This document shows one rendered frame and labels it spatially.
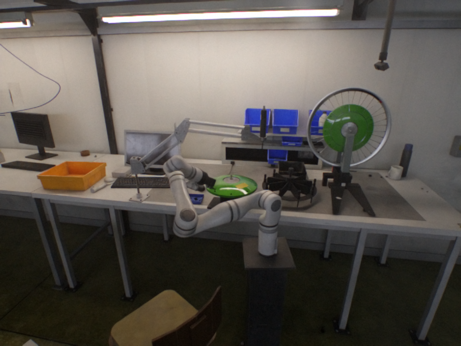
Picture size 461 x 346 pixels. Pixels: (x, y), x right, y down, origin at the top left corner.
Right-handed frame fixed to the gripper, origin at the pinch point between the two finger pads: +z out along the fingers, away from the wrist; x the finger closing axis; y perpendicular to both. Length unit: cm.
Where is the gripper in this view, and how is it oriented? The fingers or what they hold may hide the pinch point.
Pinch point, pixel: (215, 189)
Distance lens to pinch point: 152.6
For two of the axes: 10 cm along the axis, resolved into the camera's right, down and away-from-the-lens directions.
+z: 5.3, 3.1, 7.9
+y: 3.7, -9.2, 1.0
